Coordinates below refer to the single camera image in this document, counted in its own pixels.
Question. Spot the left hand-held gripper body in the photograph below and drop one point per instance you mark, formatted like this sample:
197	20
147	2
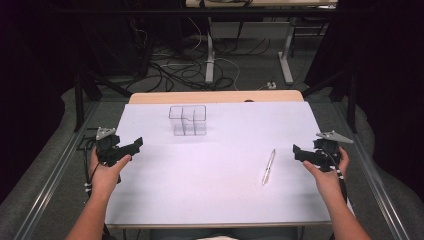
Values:
108	150

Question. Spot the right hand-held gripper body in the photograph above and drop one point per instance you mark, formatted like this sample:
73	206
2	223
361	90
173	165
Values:
328	155

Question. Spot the silver pen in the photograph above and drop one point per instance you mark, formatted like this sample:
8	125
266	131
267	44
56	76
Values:
268	166

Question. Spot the clear plastic organizer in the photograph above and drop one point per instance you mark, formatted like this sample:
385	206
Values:
188	121

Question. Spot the person's right hand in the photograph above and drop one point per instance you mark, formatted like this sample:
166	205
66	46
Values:
328	183

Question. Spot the person's left hand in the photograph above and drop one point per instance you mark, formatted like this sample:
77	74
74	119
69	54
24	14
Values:
105	178

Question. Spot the black metal stand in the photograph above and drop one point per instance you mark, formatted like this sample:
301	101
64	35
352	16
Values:
350	96
83	96

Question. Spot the white plug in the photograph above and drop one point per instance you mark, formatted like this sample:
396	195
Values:
271	85

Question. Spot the white paper sheet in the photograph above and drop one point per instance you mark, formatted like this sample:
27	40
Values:
206	180

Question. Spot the white desk leg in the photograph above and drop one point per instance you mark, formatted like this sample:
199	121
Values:
286	60
209	56

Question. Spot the wooden table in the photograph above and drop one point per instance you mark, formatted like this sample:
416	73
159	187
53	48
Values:
216	96

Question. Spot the light background desk top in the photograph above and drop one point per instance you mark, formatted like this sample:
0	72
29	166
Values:
266	3

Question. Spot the black horizontal bar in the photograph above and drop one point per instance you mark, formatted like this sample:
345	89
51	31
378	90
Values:
213	11

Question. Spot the aluminium rail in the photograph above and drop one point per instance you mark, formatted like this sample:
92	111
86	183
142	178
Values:
46	190
376	186

